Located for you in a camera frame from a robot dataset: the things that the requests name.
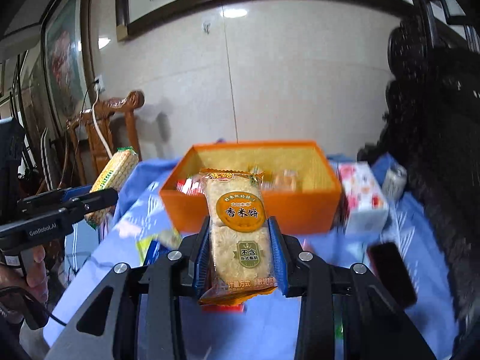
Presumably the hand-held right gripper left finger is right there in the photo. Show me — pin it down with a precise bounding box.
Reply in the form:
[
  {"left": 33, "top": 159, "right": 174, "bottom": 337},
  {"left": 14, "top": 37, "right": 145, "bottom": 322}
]
[{"left": 45, "top": 215, "right": 212, "bottom": 360}]

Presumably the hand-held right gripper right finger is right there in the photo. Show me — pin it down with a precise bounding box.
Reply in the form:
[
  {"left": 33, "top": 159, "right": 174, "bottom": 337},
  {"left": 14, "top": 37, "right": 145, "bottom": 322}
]
[{"left": 268, "top": 215, "right": 437, "bottom": 360}]

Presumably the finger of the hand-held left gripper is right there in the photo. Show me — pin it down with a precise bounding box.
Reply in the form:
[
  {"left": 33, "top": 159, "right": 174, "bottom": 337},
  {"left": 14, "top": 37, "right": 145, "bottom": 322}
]
[
  {"left": 72, "top": 188, "right": 119, "bottom": 217},
  {"left": 18, "top": 187, "right": 91, "bottom": 211}
]

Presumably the yellow green-edged snack packet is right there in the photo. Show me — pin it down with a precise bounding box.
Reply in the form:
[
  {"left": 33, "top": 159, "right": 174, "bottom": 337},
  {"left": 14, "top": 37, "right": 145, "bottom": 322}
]
[{"left": 83, "top": 147, "right": 140, "bottom": 230}]

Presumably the yellow rice cracker packet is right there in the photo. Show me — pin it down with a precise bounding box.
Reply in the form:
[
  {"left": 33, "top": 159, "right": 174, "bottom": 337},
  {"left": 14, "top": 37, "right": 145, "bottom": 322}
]
[{"left": 197, "top": 168, "right": 279, "bottom": 306}]

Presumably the orange cardboard box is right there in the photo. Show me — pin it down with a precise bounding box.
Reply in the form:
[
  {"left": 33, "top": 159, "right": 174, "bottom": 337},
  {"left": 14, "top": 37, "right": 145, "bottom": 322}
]
[{"left": 159, "top": 140, "right": 343, "bottom": 234}]

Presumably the red snack packet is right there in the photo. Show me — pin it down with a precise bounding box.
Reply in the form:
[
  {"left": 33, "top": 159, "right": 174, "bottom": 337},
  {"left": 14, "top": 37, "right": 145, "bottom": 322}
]
[{"left": 175, "top": 175, "right": 206, "bottom": 196}]

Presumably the clear cookie packet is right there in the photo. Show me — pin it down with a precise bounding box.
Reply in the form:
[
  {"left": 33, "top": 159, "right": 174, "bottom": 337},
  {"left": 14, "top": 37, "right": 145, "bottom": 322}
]
[{"left": 262, "top": 169, "right": 302, "bottom": 193}]

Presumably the person's left hand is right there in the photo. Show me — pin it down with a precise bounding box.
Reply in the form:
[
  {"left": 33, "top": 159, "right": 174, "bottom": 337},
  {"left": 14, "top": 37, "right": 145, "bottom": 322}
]
[{"left": 0, "top": 247, "right": 49, "bottom": 295}]

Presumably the blue snack packet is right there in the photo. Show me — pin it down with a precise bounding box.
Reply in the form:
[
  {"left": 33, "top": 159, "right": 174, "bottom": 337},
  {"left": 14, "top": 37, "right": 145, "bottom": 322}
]
[{"left": 142, "top": 238, "right": 163, "bottom": 268}]

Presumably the carved wooden chair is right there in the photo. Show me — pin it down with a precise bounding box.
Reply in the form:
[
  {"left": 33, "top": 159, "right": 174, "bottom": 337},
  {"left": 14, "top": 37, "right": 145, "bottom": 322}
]
[{"left": 67, "top": 91, "right": 145, "bottom": 193}]

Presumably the blue printed tablecloth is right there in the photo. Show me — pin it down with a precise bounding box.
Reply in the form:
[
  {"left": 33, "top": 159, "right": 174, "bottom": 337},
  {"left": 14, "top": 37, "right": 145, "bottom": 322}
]
[{"left": 43, "top": 153, "right": 463, "bottom": 360}]

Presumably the floral tissue pack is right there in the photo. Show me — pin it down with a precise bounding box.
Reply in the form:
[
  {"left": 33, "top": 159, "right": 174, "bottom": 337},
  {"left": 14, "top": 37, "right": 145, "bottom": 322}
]
[{"left": 337, "top": 162, "right": 390, "bottom": 235}]

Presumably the black smartphone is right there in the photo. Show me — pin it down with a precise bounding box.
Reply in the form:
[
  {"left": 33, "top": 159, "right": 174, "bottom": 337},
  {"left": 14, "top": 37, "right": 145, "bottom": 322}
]
[{"left": 367, "top": 242, "right": 418, "bottom": 309}]

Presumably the silver drink can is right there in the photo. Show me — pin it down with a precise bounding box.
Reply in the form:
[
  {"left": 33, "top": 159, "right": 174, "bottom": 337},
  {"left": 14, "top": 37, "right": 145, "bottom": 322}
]
[{"left": 382, "top": 158, "right": 408, "bottom": 200}]

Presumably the framed red figure painting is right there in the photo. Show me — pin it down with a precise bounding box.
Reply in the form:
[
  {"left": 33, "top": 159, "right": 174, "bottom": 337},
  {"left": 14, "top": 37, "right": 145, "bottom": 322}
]
[{"left": 40, "top": 0, "right": 96, "bottom": 130}]

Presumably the dark carved wooden bench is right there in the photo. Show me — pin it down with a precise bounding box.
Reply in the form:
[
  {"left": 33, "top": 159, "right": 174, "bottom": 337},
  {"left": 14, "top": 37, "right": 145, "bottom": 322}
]
[{"left": 356, "top": 0, "right": 480, "bottom": 360}]

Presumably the white power cable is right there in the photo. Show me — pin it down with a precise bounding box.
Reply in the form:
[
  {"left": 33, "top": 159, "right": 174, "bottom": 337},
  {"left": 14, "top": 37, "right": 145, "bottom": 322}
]
[{"left": 92, "top": 89, "right": 114, "bottom": 158}]

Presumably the thin black cable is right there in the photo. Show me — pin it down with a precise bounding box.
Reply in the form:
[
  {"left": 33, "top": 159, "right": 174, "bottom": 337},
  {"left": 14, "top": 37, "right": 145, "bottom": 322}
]
[{"left": 0, "top": 287, "right": 70, "bottom": 327}]

